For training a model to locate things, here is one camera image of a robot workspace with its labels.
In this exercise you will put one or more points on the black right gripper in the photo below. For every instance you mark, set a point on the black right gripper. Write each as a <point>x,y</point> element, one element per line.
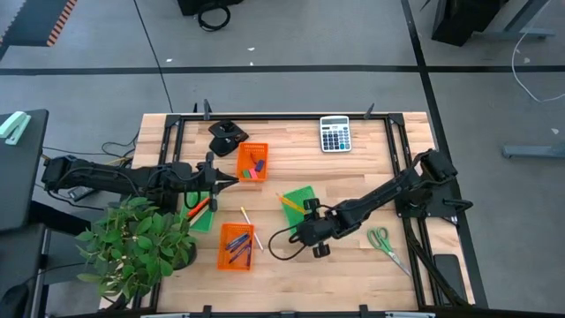
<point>315,229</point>

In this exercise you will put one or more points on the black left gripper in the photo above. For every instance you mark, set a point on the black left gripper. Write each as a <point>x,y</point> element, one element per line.
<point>194,179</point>

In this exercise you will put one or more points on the green eraser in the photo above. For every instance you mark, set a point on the green eraser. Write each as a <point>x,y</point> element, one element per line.
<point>246,174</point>

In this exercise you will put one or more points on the pink eraser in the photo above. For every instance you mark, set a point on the pink eraser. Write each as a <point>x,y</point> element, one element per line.
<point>253,173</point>

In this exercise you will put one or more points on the yellow pencil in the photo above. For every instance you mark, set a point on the yellow pencil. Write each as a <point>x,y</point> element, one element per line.
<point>293,207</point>
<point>289,201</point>

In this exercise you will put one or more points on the neon orange highlighter pen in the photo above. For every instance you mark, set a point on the neon orange highlighter pen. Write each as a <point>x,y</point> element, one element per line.
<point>198,207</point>

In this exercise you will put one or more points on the green slotted plastic bin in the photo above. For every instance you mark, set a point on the green slotted plastic bin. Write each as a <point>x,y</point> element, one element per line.
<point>300,196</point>
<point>205,225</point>

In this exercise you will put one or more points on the white pen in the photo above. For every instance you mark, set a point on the white pen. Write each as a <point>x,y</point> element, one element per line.
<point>199,214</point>

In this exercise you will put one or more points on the pale pink pencil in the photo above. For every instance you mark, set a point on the pale pink pencil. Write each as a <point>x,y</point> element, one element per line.
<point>252,229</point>

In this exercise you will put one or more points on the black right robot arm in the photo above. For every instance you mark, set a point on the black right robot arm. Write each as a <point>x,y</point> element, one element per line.
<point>388,192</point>

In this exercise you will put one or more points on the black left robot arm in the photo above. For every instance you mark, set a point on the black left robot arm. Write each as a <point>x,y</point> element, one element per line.
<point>101,176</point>

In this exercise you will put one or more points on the small orange slotted bin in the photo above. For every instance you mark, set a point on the small orange slotted bin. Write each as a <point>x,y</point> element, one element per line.
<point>245,152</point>

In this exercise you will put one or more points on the purple eraser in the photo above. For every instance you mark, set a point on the purple eraser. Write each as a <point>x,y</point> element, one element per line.
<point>260,166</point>

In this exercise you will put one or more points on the black hole punch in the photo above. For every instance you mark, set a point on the black hole punch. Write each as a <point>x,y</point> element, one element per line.
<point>227,137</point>

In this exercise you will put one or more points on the large orange slotted bin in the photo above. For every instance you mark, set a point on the large orange slotted bin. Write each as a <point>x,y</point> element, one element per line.
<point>225,260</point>

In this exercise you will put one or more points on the black plant pot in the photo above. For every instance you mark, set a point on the black plant pot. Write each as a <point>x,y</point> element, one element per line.
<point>187,258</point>

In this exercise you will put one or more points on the grey desk calculator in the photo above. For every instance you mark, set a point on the grey desk calculator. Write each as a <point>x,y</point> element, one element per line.
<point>335,134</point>

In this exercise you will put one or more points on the green leafy plant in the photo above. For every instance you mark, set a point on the green leafy plant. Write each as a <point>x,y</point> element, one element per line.
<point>132,238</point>

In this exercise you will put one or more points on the flat black slab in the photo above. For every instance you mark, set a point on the flat black slab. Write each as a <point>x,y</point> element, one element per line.
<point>449,276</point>

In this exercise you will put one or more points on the black power brick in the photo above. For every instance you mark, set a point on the black power brick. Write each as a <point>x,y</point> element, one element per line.
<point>81,193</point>

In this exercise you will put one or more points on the black box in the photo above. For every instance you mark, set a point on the black box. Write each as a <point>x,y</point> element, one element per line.
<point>194,5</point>

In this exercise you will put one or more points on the black side table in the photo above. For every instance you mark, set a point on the black side table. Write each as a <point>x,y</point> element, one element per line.
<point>22,176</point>

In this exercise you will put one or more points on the mint green stapler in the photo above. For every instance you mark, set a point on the mint green stapler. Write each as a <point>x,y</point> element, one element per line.
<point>13,126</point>

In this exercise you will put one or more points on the grey desk foot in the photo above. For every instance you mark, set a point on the grey desk foot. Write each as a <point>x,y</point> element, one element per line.
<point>534,151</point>

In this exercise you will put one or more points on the black orange striped mat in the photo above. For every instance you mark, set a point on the black orange striped mat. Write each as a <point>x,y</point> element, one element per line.
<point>31,22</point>

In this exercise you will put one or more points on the black cabinet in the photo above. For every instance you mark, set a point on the black cabinet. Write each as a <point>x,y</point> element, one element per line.
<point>463,20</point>

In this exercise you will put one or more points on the grey desk leg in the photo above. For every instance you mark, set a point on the grey desk leg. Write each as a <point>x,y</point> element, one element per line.
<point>521,26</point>

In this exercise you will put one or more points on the black frame clamp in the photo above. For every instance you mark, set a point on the black frame clamp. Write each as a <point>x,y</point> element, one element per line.
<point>363,311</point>
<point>206,110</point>
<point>368,112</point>
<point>206,311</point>

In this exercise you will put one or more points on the black metal table frame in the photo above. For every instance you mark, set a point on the black metal table frame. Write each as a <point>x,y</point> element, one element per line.
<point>273,117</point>

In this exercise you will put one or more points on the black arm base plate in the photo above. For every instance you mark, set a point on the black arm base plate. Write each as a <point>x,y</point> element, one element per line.
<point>432,205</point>

